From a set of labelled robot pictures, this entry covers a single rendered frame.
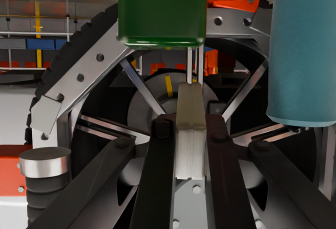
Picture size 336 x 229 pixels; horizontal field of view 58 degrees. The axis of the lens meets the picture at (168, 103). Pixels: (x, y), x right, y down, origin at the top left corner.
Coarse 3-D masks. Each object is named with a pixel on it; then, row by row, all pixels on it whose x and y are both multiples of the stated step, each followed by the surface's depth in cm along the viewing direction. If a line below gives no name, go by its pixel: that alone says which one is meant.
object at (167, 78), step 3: (168, 75) 99; (165, 78) 99; (168, 78) 99; (168, 81) 100; (192, 81) 100; (195, 81) 100; (168, 84) 100; (168, 87) 100; (171, 87) 100; (168, 90) 100; (171, 90) 100; (168, 93) 100; (171, 93) 100; (168, 96) 100
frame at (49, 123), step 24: (216, 24) 52; (240, 24) 47; (264, 24) 47; (96, 48) 47; (120, 48) 47; (264, 48) 52; (72, 72) 47; (96, 72) 47; (48, 96) 47; (72, 96) 48; (48, 120) 48; (48, 144) 48
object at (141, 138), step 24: (216, 48) 76; (240, 48) 61; (264, 72) 68; (96, 96) 67; (144, 96) 58; (240, 96) 59; (72, 120) 57; (96, 120) 59; (72, 144) 58; (96, 144) 80; (240, 144) 60; (288, 144) 71; (312, 144) 60; (72, 168) 59; (312, 168) 60; (120, 216) 72
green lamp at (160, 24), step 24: (120, 0) 13; (144, 0) 13; (168, 0) 13; (192, 0) 13; (120, 24) 13; (144, 24) 13; (168, 24) 13; (192, 24) 13; (144, 48) 15; (168, 48) 15; (192, 48) 15
